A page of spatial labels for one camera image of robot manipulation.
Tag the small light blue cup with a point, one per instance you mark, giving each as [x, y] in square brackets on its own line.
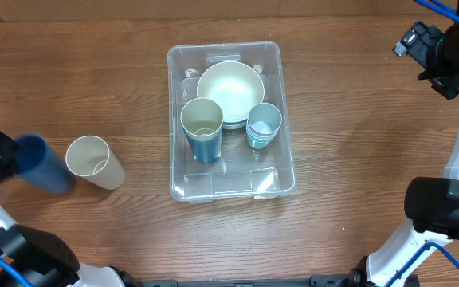
[259, 142]

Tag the small pink cup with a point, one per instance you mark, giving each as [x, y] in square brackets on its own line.
[260, 132]

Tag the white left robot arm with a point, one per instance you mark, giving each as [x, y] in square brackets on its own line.
[31, 257]

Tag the tall beige cup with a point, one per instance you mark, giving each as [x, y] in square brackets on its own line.
[201, 119]
[90, 158]

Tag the clear plastic storage bin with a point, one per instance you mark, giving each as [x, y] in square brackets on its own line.
[240, 171]

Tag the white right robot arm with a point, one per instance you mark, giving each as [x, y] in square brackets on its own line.
[431, 204]

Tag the small grey cup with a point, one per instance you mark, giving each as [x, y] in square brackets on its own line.
[265, 119]

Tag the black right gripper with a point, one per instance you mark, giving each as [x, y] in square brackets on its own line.
[414, 43]

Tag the beige bowl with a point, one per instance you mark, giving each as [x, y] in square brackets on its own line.
[235, 87]

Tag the tall dark blue cup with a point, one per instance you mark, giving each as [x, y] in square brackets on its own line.
[39, 164]
[205, 143]

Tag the blue-rimmed bowl underneath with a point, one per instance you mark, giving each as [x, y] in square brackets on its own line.
[234, 125]

